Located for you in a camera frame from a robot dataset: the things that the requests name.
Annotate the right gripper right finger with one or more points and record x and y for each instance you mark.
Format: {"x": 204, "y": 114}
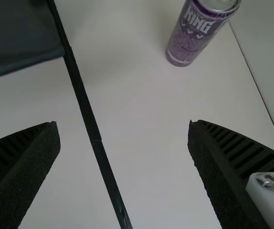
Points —
{"x": 227, "y": 171}

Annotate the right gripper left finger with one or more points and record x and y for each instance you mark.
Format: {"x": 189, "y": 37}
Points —
{"x": 15, "y": 171}

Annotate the purple can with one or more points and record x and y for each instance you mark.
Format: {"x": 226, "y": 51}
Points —
{"x": 187, "y": 43}

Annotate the black strip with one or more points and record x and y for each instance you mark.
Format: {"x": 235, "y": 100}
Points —
{"x": 87, "y": 102}

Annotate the dark grey bag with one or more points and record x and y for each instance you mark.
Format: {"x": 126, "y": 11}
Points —
{"x": 15, "y": 35}

